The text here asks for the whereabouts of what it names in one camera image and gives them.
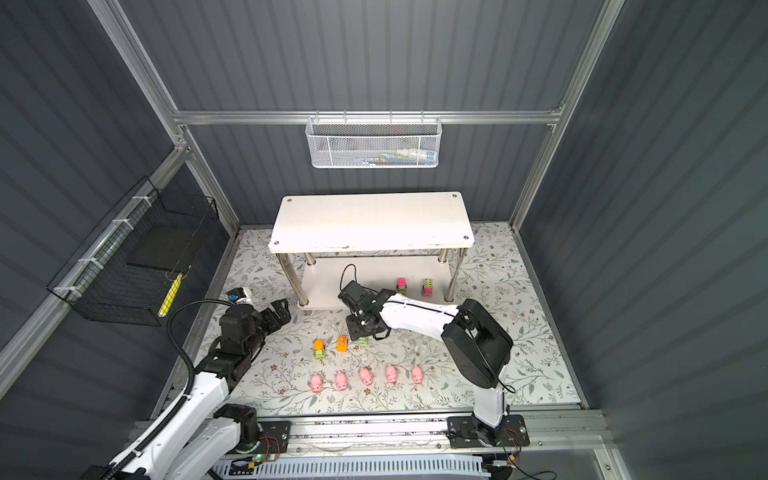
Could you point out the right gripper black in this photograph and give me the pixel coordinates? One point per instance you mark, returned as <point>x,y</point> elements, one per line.
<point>352,328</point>

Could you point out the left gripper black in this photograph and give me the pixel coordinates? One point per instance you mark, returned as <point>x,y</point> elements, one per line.
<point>280,312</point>

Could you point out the all orange toy truck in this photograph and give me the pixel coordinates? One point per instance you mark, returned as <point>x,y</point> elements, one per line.
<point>342,344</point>

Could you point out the pink mixer green truck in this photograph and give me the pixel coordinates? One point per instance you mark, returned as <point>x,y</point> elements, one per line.
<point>402,286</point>

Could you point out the pink cab green ladder truck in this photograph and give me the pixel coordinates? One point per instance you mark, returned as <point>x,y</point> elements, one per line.
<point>427,288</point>

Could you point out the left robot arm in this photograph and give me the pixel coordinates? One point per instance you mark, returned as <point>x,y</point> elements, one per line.
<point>200,426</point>

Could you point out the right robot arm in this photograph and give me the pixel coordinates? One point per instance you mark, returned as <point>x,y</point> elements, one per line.
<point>478,345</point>

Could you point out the white two-tier shelf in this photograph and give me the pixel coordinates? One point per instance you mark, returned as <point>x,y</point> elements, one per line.
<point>376,239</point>

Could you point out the pink pig toy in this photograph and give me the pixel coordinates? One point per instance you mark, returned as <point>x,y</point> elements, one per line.
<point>417,375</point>
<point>316,383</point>
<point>366,376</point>
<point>391,374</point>
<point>341,381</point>

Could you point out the floral patterned mat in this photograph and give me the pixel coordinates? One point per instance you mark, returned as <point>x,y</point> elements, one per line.
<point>493,273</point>

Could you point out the yellow marker in black basket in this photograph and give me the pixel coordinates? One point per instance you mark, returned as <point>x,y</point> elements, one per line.
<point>170,296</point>

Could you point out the markers in white basket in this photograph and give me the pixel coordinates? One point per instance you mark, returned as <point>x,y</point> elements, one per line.
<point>401,157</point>

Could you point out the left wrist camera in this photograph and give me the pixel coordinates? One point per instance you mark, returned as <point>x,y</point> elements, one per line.
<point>239,295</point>

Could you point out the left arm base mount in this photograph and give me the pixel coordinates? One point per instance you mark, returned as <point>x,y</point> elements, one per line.
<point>273,440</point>

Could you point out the black wire basket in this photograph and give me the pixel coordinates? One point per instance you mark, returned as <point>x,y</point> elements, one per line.
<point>124,275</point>

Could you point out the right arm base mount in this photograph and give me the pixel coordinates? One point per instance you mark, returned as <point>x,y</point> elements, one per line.
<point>469,432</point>

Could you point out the white wire mesh basket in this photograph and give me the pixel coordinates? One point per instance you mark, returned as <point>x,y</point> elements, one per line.
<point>336,145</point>

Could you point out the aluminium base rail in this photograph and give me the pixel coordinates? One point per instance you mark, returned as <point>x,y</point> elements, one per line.
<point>430,433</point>

